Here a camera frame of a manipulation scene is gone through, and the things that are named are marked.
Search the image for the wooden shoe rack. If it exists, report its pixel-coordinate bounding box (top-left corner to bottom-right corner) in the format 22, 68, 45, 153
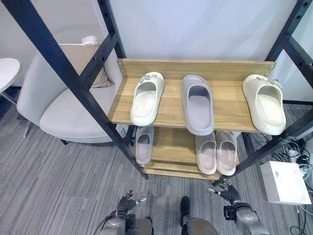
107, 58, 276, 181

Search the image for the white box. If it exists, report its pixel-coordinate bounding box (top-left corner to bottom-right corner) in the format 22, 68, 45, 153
259, 161, 312, 205

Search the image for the cream slipper with charms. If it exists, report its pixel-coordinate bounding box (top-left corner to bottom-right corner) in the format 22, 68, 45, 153
242, 74, 287, 136
130, 71, 165, 127

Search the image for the white round side table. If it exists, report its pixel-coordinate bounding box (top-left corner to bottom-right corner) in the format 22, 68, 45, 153
0, 58, 21, 105

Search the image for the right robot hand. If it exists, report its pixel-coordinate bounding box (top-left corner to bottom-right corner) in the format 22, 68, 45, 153
208, 179, 243, 204

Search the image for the black metal frame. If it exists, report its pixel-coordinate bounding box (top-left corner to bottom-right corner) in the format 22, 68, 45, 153
3, 0, 313, 181

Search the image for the tangle of cables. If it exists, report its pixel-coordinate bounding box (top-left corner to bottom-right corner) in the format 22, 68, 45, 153
246, 133, 313, 213

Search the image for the grey slipper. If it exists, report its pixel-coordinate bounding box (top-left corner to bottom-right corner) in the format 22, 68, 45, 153
135, 126, 155, 165
181, 74, 215, 136

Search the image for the white cloth on armchair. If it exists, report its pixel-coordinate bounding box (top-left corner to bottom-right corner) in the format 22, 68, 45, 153
79, 35, 99, 46

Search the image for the silver robot leg with dark foot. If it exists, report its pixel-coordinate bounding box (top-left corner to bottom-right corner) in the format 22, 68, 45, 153
179, 196, 223, 235

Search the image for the white power strip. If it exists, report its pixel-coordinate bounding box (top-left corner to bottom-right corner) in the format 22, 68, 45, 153
287, 148, 306, 163

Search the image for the beige cushion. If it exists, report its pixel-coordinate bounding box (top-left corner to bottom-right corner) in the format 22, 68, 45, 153
90, 65, 115, 89

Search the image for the light grey armchair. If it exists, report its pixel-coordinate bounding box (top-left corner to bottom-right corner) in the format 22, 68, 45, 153
16, 24, 127, 146

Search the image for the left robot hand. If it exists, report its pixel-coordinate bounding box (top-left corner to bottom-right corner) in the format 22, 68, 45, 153
118, 189, 148, 216

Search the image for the pale pink slipper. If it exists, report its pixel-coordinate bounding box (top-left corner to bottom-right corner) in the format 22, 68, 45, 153
195, 133, 218, 175
215, 130, 238, 176

